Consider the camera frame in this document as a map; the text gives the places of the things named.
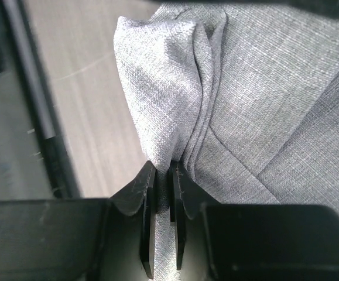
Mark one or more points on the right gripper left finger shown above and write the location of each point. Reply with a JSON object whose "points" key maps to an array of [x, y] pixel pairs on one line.
{"points": [[82, 239]]}

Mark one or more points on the grey cloth napkin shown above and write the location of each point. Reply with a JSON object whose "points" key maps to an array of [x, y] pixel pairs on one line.
{"points": [[246, 96]]}

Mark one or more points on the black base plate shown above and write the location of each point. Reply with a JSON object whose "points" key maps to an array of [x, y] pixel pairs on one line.
{"points": [[34, 163]]}

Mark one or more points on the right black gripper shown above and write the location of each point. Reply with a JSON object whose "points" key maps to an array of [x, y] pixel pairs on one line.
{"points": [[325, 8]]}

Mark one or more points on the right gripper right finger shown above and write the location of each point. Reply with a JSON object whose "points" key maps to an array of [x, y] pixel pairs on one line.
{"points": [[216, 241]]}

